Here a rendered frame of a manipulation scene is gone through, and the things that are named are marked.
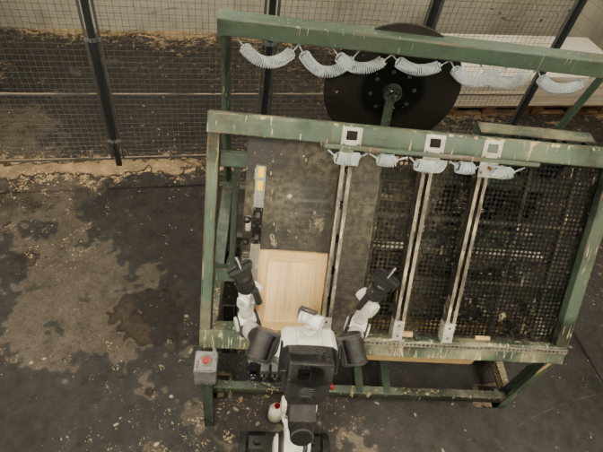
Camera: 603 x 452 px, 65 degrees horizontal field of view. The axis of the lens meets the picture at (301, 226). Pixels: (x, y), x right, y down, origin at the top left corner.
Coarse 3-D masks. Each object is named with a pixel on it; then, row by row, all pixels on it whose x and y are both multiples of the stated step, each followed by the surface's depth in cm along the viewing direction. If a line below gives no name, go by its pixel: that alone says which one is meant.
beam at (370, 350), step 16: (208, 336) 269; (224, 336) 269; (240, 336) 270; (336, 336) 275; (368, 336) 278; (384, 336) 279; (416, 336) 283; (432, 336) 285; (368, 352) 280; (384, 352) 281; (400, 352) 281; (416, 352) 282; (432, 352) 283; (448, 352) 284; (464, 352) 285; (480, 352) 286; (496, 352) 286; (512, 352) 287; (528, 352) 288
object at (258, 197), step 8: (256, 176) 243; (264, 176) 243; (256, 184) 244; (264, 184) 245; (256, 192) 246; (264, 192) 246; (256, 200) 247; (256, 248) 255; (256, 256) 257; (256, 264) 258; (256, 272) 260; (256, 280) 261
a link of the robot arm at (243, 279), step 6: (246, 264) 217; (252, 264) 217; (228, 270) 215; (234, 270) 215; (240, 270) 214; (246, 270) 215; (234, 276) 213; (240, 276) 215; (246, 276) 217; (252, 276) 220; (234, 282) 222; (240, 282) 218; (246, 282) 218; (252, 282) 220; (240, 288) 219; (246, 288) 219
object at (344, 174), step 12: (360, 132) 233; (348, 144) 235; (360, 144) 235; (360, 156) 224; (348, 168) 242; (336, 180) 250; (348, 180) 244; (336, 192) 247; (348, 192) 246; (336, 204) 248; (336, 216) 250; (336, 228) 255; (336, 240) 254; (336, 252) 256; (336, 264) 258; (336, 276) 260; (324, 288) 265; (324, 300) 265; (324, 312) 267; (324, 324) 269
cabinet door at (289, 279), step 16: (272, 256) 260; (288, 256) 260; (304, 256) 261; (320, 256) 262; (272, 272) 263; (288, 272) 264; (304, 272) 264; (320, 272) 265; (272, 288) 266; (288, 288) 267; (304, 288) 267; (320, 288) 268; (256, 304) 268; (272, 304) 269; (288, 304) 270; (304, 304) 271; (320, 304) 271; (272, 320) 272; (288, 320) 273
